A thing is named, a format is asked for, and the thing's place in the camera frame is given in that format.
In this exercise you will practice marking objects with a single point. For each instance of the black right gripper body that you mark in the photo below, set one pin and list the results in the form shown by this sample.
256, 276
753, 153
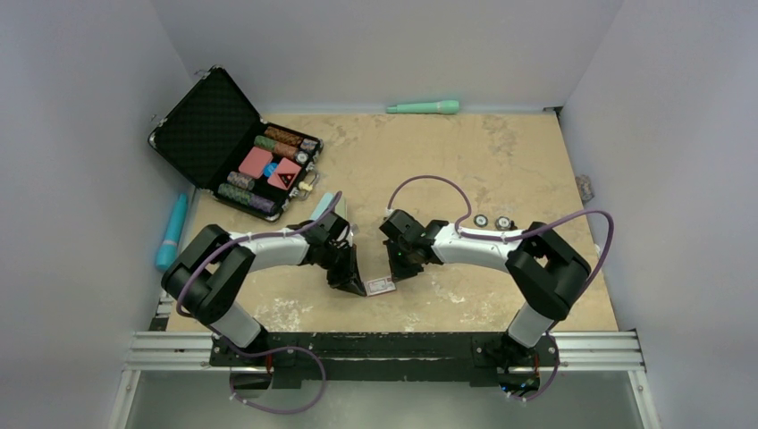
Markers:
401, 265

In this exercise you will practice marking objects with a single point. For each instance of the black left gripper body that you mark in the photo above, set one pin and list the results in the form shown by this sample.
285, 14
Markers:
340, 266

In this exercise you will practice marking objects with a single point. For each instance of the red white staple box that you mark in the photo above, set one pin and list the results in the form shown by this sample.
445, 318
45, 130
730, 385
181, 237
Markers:
380, 286

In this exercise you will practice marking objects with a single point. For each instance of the light blue stapler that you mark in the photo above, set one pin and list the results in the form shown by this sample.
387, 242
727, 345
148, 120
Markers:
322, 205

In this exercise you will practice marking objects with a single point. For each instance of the green stapler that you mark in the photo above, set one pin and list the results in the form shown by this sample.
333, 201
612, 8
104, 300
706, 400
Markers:
341, 209

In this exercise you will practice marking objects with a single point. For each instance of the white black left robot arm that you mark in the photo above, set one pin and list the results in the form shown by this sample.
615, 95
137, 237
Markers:
206, 277

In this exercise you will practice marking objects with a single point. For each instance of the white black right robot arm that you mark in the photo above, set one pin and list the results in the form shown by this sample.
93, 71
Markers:
548, 272

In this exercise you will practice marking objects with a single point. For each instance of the grey poker chip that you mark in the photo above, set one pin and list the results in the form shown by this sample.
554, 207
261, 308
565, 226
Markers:
480, 220

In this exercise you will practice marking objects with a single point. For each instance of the silver poker chip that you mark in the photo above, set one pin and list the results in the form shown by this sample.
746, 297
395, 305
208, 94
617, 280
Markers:
503, 223

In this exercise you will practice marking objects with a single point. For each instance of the red triangle card deck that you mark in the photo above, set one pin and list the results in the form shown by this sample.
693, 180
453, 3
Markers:
284, 175

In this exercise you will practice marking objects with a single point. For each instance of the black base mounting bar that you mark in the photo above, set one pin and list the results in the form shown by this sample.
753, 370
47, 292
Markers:
480, 359

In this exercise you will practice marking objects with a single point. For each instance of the pink card deck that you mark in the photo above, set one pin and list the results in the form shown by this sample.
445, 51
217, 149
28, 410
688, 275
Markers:
255, 162

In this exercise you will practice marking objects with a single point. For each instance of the teal green handheld massager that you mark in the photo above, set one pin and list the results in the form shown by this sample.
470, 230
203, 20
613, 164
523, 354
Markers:
445, 107

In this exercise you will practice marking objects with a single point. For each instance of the blue handheld massager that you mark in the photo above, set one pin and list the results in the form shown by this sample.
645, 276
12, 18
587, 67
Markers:
167, 252

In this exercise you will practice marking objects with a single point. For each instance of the black poker chip case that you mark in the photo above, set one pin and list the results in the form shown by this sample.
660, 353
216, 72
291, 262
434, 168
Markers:
210, 131

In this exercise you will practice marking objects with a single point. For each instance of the aluminium frame rail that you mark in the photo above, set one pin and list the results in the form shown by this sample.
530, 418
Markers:
579, 352

